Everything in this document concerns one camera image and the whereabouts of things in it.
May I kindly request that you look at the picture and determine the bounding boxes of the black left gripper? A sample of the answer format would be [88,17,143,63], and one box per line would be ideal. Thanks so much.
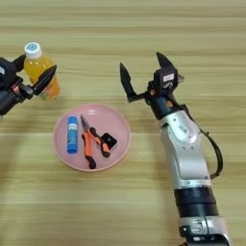
[0,53,59,116]

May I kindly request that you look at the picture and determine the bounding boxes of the blue glue stick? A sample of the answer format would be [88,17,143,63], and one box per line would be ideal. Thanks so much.
[66,115,80,155]

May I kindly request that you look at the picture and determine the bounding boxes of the orange black pliers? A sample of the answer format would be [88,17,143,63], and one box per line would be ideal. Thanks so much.
[80,114,111,170]

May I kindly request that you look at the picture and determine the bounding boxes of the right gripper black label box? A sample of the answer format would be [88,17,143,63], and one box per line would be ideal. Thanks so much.
[153,67,180,96]

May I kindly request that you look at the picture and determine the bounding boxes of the pink round plate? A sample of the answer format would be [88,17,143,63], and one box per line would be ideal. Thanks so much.
[52,103,132,173]

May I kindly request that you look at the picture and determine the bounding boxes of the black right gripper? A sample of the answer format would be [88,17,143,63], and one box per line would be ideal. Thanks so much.
[119,51,185,121]

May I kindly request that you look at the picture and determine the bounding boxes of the small black square block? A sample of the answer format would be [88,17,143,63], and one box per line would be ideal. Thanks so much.
[100,132,118,152]

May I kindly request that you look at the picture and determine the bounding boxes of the orange juice bottle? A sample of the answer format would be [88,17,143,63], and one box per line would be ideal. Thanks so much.
[23,41,62,101]

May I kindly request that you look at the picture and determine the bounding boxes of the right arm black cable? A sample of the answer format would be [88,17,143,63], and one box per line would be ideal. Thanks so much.
[177,102,225,180]

